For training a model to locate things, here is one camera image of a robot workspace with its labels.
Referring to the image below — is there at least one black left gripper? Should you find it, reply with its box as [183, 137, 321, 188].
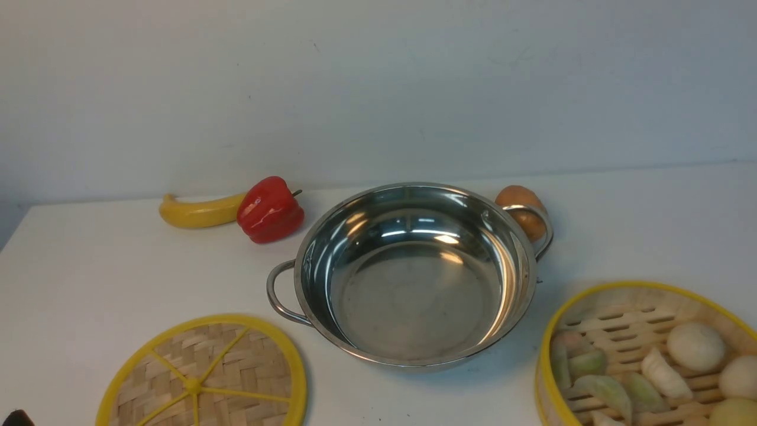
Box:
[2, 409, 35, 426]

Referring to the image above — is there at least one woven bamboo steamer lid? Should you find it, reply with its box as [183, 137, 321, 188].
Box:
[95, 314, 308, 425]

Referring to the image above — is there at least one bamboo steamer basket yellow rim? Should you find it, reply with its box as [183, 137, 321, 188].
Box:
[535, 281, 756, 425]

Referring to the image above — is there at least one stainless steel pot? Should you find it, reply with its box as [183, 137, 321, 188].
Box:
[267, 182, 554, 370]

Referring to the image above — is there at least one yellow banana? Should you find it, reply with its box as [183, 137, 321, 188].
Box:
[158, 193, 245, 229]

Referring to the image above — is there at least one red bell pepper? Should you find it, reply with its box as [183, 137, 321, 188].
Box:
[236, 176, 305, 244]

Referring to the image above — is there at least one brown onion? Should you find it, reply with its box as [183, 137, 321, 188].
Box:
[494, 185, 548, 243]

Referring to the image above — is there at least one pink green dumpling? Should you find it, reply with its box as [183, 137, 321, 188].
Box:
[551, 330, 595, 359]

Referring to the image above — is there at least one pale green dumpling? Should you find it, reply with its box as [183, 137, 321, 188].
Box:
[575, 375, 633, 422]

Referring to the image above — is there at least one light green dumpling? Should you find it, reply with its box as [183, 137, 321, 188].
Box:
[622, 372, 671, 414]

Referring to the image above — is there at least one white dumpling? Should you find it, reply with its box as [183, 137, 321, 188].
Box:
[640, 346, 693, 400]

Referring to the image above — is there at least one white round bun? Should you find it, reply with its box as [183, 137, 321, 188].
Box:
[719, 355, 757, 401]
[666, 322, 727, 372]

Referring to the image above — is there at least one yellow round bun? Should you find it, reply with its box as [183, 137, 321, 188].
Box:
[708, 398, 757, 426]

